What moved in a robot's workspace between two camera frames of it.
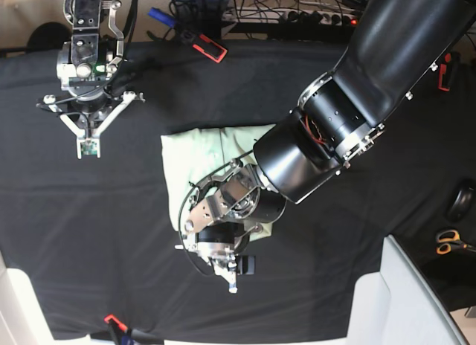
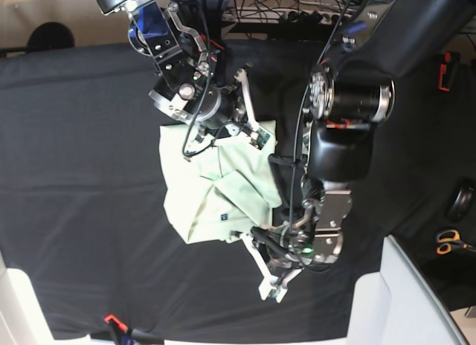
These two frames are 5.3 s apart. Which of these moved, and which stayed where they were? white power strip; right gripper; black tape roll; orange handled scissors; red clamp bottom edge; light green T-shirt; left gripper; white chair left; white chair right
Moved: light green T-shirt; right gripper; left gripper
Stayed: white chair right; red clamp bottom edge; white power strip; orange handled scissors; black tape roll; white chair left
